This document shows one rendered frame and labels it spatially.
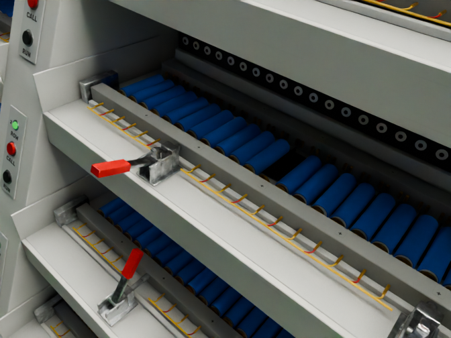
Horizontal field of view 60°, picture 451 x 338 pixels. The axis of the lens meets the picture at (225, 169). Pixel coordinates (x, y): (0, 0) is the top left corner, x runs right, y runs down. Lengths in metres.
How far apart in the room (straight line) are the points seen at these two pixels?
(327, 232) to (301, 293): 0.06
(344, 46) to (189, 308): 0.34
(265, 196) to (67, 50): 0.30
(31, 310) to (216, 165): 0.45
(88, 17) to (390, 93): 0.36
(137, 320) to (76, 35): 0.35
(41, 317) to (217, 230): 0.43
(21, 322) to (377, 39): 0.65
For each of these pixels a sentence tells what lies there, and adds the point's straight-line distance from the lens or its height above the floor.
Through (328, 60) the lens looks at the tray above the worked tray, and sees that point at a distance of 0.29.
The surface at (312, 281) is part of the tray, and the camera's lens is 0.34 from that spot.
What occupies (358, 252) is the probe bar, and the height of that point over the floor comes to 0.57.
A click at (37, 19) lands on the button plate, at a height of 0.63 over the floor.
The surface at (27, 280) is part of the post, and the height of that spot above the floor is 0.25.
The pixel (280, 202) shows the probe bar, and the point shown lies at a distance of 0.35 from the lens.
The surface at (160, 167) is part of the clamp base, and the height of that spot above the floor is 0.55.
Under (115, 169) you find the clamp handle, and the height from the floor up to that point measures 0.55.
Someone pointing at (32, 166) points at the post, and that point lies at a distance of 0.55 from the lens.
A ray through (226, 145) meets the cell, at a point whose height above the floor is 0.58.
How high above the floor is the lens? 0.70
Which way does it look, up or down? 21 degrees down
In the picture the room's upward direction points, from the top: 20 degrees clockwise
